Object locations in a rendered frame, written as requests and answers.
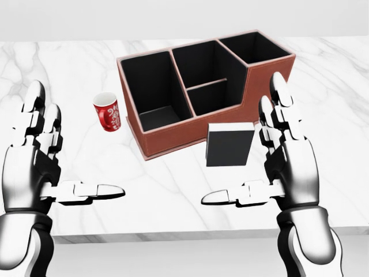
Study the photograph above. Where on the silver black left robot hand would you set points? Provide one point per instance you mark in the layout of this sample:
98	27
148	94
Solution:
20	170

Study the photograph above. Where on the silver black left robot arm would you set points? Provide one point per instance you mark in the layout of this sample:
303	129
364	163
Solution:
23	245

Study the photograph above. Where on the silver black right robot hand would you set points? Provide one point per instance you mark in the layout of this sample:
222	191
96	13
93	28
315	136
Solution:
299	173

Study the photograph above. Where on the red-brown desk caddy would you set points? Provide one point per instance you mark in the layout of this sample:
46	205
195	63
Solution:
201	95

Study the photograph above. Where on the red patterned mug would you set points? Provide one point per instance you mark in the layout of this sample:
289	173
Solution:
109	113

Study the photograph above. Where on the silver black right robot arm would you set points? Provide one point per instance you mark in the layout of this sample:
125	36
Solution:
311	242

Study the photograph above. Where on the black book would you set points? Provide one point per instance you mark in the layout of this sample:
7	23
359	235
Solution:
229	145

